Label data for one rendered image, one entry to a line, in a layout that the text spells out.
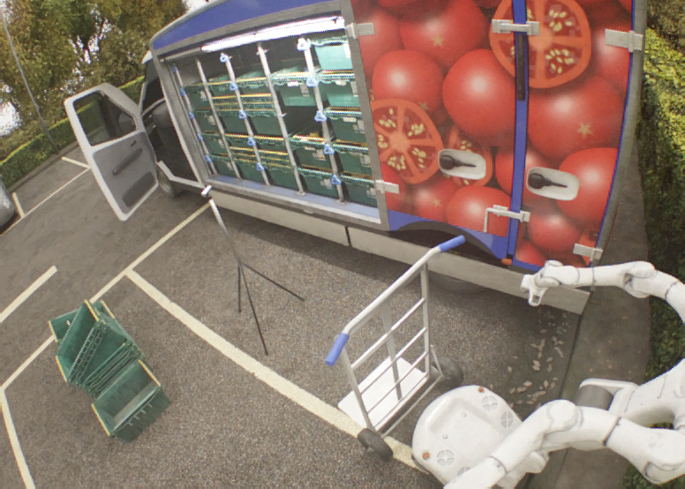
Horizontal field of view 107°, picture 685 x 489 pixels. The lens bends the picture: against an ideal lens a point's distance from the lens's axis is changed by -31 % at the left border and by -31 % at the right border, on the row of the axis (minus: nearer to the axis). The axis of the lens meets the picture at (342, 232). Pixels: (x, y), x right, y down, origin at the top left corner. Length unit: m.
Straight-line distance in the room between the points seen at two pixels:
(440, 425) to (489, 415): 0.27
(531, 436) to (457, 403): 1.31
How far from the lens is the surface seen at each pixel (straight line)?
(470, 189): 2.19
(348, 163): 2.81
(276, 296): 3.33
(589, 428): 0.92
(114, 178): 4.85
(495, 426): 2.12
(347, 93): 2.53
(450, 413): 2.14
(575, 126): 1.89
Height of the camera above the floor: 2.27
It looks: 37 degrees down
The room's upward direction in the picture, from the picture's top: 14 degrees counter-clockwise
